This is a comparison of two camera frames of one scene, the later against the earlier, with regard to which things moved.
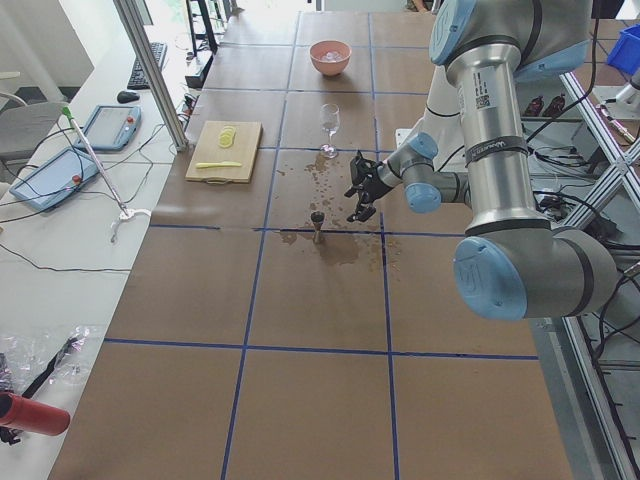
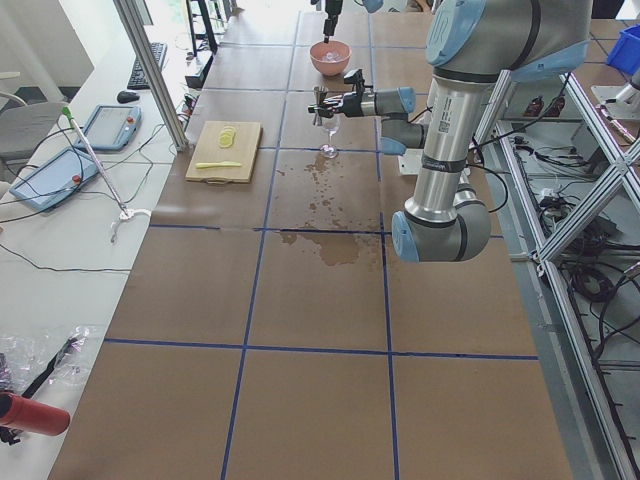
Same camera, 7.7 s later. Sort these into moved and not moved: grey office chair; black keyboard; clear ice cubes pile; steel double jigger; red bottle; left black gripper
Moved: left black gripper; steel double jigger
Not moved: clear ice cubes pile; black keyboard; red bottle; grey office chair
